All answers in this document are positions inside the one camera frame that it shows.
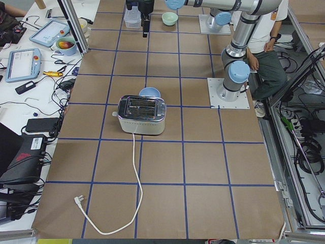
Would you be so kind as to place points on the green bowl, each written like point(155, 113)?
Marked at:
point(169, 18)

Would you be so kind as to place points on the grey robot arm near toaster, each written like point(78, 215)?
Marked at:
point(236, 71)

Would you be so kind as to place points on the white bowl with yellow item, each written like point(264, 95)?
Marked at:
point(83, 24)

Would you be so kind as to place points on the blue bowl with fruit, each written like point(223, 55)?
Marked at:
point(66, 45)

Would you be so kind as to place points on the clear plastic food container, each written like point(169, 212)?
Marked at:
point(132, 18)

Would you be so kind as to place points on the cream and chrome toaster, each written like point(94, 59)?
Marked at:
point(141, 114)

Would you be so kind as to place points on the black scissors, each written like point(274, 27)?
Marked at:
point(65, 64)

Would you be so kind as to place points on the blue teach pendant far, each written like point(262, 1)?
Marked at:
point(50, 33)

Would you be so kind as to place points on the blue teach pendant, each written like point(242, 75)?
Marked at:
point(50, 33)
point(23, 65)

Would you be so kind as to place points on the yellow and orange tool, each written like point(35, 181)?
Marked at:
point(53, 74)

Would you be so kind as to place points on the blue teach pendant near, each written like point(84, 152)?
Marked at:
point(23, 65)

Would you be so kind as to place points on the seated person in white shirt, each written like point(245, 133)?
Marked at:
point(262, 58)

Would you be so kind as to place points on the black power adapter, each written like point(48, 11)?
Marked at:
point(41, 124)

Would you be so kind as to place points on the black computer box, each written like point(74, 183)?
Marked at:
point(26, 166)

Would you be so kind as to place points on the aluminium frame post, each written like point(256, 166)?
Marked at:
point(71, 17)

